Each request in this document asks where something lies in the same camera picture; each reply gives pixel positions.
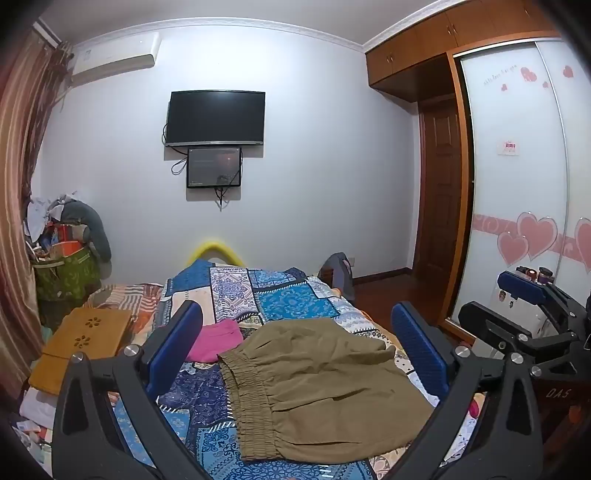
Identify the brown striped curtain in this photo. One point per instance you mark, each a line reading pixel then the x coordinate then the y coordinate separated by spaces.
pixel 23 184

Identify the wooden lap desk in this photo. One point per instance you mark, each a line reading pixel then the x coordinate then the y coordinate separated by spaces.
pixel 78 341

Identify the striped orange blanket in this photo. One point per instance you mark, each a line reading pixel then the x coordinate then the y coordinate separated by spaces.
pixel 124 297

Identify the wooden bed post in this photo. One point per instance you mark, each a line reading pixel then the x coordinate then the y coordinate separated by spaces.
pixel 325 273

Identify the white heart-print sliding door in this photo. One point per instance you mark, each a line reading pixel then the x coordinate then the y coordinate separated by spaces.
pixel 579 161
pixel 512 207

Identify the dark jar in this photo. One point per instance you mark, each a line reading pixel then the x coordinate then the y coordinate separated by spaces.
pixel 522 272
pixel 545 275

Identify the grey blue backpack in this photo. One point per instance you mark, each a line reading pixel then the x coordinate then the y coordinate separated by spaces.
pixel 341 272

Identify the white crumpled cloth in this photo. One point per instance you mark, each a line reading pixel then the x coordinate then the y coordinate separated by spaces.
pixel 39 212

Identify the small black monitor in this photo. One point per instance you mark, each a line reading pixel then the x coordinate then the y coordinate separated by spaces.
pixel 214 166

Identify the white cloth pile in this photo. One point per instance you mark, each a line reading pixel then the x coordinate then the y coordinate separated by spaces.
pixel 39 406

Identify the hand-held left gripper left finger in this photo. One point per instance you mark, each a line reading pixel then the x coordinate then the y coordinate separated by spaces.
pixel 178 341

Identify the khaki pants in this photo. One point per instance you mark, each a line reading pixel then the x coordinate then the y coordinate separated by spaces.
pixel 323 392

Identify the white air conditioner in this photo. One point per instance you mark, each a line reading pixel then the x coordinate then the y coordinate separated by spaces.
pixel 115 55

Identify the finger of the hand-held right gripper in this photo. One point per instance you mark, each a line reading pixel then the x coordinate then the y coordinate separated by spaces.
pixel 489 323
pixel 521 284

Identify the blue patchwork bed blanket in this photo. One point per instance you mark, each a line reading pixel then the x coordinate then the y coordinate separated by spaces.
pixel 277 295

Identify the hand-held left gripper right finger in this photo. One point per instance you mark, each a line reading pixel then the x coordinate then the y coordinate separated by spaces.
pixel 418 346

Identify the red white sticker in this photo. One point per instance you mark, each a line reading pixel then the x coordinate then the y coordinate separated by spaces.
pixel 509 146

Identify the black wall television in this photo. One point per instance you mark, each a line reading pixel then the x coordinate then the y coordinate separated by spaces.
pixel 214 117

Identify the yellow curved bed rail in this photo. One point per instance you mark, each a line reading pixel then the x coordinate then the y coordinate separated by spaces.
pixel 214 244

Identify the brown wooden door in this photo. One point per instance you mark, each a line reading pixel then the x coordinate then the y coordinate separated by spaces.
pixel 438 184

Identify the grey bolster pillow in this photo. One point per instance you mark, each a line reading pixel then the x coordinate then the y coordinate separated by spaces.
pixel 94 226

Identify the pink garment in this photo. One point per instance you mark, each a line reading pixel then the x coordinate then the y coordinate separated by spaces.
pixel 217 341

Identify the orange box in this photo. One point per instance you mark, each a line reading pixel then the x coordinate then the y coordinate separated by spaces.
pixel 64 244

